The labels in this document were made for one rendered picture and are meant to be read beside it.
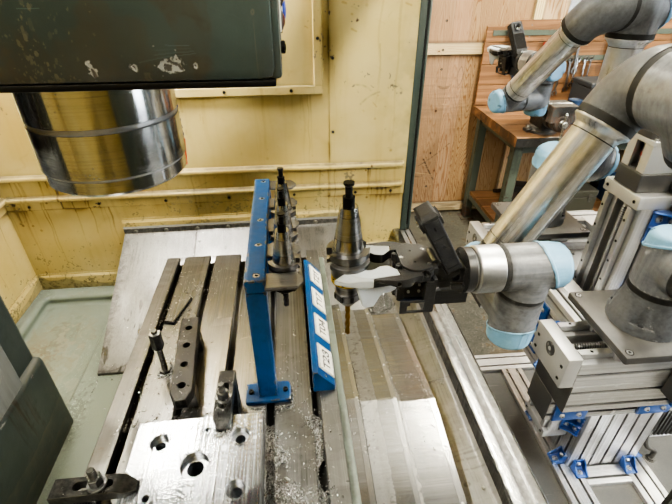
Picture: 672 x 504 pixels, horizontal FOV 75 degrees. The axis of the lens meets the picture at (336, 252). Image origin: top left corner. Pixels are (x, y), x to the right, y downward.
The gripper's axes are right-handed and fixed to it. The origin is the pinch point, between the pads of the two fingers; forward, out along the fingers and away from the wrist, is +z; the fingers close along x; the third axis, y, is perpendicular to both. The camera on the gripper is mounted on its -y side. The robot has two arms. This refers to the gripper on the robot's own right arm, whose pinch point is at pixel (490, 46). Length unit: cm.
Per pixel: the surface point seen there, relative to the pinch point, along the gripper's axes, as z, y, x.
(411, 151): -13, 27, -41
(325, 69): -5, -6, -68
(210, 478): -107, 30, -127
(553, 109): 39, 50, 71
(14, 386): -66, 31, -167
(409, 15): -11.7, -18.0, -39.6
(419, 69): -13.2, -1.5, -37.3
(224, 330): -61, 40, -121
